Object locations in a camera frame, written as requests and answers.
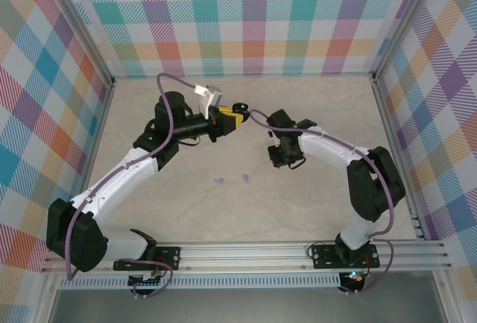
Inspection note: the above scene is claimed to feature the aluminium frame post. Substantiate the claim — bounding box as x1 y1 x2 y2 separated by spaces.
371 0 444 85
43 0 116 89

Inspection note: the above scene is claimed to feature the perforated white cable duct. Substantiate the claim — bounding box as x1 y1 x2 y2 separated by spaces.
59 276 342 289

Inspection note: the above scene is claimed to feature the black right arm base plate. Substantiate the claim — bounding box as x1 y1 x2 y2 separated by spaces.
312 243 380 270

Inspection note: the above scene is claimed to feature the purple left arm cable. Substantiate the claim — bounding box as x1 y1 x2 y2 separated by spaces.
66 72 198 300

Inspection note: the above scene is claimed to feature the aluminium side frame rail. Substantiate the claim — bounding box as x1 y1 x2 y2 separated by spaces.
370 72 428 242
69 78 116 244

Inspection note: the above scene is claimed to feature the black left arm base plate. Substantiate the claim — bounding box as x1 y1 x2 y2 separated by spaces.
113 246 183 272

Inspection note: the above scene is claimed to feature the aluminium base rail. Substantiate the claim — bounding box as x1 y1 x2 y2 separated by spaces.
40 242 452 274

